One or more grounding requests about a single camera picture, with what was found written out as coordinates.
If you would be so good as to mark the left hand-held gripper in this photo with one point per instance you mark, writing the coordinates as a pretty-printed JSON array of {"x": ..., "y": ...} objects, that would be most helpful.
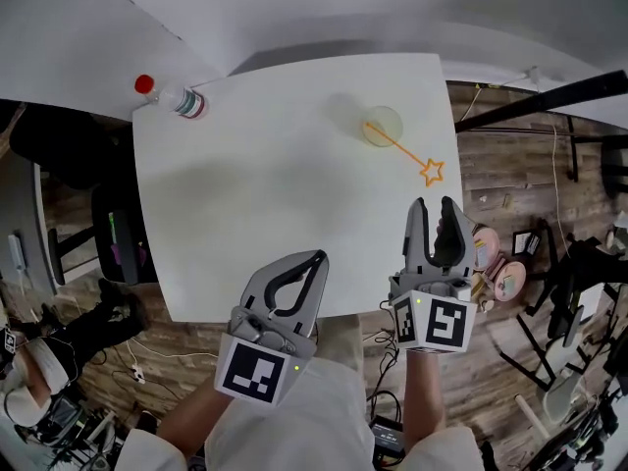
[{"x": 257, "y": 366}]

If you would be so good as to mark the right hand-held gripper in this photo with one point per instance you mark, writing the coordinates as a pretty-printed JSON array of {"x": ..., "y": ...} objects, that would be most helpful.
[{"x": 436, "y": 317}]

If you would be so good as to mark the orange star stirrer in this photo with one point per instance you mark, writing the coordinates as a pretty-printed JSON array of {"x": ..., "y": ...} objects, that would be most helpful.
[{"x": 417, "y": 157}]

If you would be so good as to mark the person's left forearm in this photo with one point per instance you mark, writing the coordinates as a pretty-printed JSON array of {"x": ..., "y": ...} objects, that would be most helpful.
[{"x": 196, "y": 425}]

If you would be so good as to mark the person's right forearm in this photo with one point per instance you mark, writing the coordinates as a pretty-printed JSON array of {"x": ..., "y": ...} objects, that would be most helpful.
[{"x": 424, "y": 395}]

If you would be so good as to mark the pink plate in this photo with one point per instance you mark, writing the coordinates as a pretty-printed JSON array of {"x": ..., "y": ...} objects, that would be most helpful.
[
  {"x": 510, "y": 280},
  {"x": 486, "y": 248}
]

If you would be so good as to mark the person's beige trousers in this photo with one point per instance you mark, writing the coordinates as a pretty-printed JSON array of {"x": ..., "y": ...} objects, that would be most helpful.
[{"x": 341, "y": 341}]

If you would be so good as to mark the black box with white label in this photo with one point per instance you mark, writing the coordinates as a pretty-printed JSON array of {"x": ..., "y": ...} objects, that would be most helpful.
[{"x": 526, "y": 243}]

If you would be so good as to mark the white table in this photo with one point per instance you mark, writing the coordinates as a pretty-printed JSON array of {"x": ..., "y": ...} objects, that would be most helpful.
[{"x": 275, "y": 174}]

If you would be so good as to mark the person's white shirt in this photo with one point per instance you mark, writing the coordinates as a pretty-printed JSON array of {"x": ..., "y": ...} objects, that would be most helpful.
[{"x": 294, "y": 425}]

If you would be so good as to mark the black swivel chair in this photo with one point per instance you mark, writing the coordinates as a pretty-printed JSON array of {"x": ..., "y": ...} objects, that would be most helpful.
[{"x": 569, "y": 287}]

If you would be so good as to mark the black framed whiteboard stand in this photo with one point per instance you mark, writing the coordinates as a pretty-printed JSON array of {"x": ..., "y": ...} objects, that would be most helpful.
[{"x": 539, "y": 101}]

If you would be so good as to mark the black battery box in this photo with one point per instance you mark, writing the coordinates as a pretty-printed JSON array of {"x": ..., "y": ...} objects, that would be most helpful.
[{"x": 387, "y": 439}]

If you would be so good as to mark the small white power strip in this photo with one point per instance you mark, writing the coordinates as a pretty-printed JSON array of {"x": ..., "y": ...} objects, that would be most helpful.
[{"x": 137, "y": 373}]

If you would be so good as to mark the green can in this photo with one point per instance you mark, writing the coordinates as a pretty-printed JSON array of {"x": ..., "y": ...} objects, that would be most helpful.
[{"x": 113, "y": 226}]

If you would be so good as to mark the black office chair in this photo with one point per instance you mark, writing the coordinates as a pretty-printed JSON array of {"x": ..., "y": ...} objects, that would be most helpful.
[{"x": 118, "y": 214}]

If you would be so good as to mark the wooden rod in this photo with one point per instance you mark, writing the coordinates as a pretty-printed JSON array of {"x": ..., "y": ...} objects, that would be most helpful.
[{"x": 532, "y": 416}]

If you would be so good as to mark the beige chair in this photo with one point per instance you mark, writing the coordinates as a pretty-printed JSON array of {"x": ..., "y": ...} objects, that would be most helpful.
[{"x": 564, "y": 400}]

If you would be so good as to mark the clear bottle with red cap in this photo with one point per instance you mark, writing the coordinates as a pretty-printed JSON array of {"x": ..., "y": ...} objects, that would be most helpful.
[{"x": 181, "y": 100}]

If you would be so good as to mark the pile of black equipment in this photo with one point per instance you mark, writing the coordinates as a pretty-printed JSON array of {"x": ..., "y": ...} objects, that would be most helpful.
[{"x": 59, "y": 439}]

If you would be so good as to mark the white wall handset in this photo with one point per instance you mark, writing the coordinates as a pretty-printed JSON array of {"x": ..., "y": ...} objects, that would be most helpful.
[{"x": 16, "y": 252}]

